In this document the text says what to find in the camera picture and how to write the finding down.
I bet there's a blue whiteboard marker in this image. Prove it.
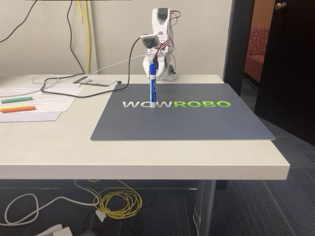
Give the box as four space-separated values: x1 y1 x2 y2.
148 62 158 109

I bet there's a green marker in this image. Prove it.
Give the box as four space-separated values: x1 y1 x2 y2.
0 95 33 104

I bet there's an orange marker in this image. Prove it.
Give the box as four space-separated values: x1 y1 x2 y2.
0 105 36 114

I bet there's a grey WOWROBO mat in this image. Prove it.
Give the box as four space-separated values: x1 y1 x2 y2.
90 83 277 142

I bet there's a white printed paper sheet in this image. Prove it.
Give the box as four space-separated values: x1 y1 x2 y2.
0 94 77 113
0 84 85 98
0 111 63 123

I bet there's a red patterned chair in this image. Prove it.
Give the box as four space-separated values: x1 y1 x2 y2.
244 24 271 83

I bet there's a dark wooden door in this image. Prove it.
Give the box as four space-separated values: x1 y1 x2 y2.
254 0 315 140

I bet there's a grey metal table leg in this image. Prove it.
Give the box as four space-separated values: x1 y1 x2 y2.
192 179 218 236

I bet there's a white power adapter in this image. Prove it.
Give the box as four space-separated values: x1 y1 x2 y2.
34 223 73 236

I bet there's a black camera cable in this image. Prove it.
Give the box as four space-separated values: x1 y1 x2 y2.
40 36 144 99

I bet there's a white gripper camera module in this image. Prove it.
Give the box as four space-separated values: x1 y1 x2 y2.
140 34 159 49

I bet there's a white cable on table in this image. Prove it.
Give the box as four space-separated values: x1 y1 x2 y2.
31 54 149 86

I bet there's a yellow hanging cable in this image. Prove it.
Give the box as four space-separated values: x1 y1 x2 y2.
77 0 85 25
84 0 91 75

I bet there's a black door frame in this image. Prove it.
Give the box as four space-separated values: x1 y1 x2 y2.
222 0 255 97

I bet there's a black hanging cable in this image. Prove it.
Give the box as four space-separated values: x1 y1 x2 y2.
0 0 38 44
66 0 87 74

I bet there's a dark table frame rail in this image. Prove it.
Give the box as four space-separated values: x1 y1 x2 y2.
0 179 227 192

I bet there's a coiled yellow floor cable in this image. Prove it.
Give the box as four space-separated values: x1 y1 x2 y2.
87 178 144 220

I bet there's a white floor cable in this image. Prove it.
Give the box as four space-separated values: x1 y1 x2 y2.
3 179 100 226

